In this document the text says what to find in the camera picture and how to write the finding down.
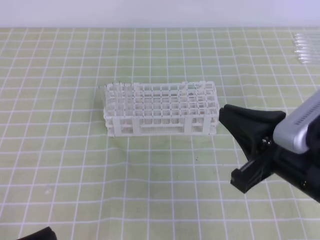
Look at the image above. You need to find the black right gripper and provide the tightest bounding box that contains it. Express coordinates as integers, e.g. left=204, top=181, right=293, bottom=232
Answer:
left=218, top=104, right=320, bottom=202

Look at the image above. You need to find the white plastic test tube rack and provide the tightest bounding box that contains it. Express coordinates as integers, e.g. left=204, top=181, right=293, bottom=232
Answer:
left=99, top=81, right=220, bottom=137

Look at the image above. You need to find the green grid tablecloth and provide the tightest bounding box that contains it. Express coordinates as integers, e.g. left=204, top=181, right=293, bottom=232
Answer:
left=0, top=28, right=320, bottom=240

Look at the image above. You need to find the spare glass tubes pile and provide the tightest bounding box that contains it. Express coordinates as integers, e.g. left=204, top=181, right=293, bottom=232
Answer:
left=293, top=31, right=320, bottom=64

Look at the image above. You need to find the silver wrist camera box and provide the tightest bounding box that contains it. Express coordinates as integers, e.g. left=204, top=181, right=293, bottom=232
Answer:
left=273, top=91, right=320, bottom=154

